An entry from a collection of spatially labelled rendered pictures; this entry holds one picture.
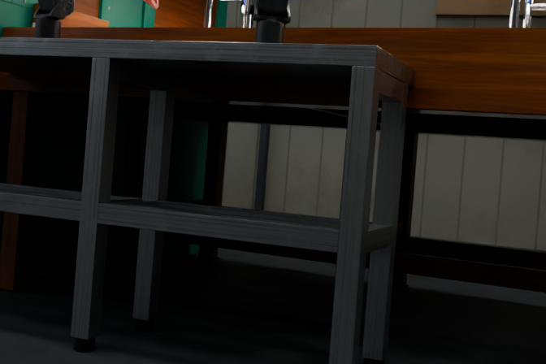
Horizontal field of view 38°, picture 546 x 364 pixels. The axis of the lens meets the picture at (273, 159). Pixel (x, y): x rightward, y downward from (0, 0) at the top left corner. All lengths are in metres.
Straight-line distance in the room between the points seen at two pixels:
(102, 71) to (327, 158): 2.92
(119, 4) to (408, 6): 2.04
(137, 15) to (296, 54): 1.54
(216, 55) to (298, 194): 3.03
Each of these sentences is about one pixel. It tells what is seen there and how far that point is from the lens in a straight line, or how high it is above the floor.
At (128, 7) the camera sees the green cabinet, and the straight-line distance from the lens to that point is 2.97.
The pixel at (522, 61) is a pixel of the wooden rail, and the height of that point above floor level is 0.69.
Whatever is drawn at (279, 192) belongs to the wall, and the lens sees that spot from 4.62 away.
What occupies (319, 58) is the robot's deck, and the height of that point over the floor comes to 0.64.
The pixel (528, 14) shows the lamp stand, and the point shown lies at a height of 0.94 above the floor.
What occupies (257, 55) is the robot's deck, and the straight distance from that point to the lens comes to 1.57.
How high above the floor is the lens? 0.45
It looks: level
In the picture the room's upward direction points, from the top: 5 degrees clockwise
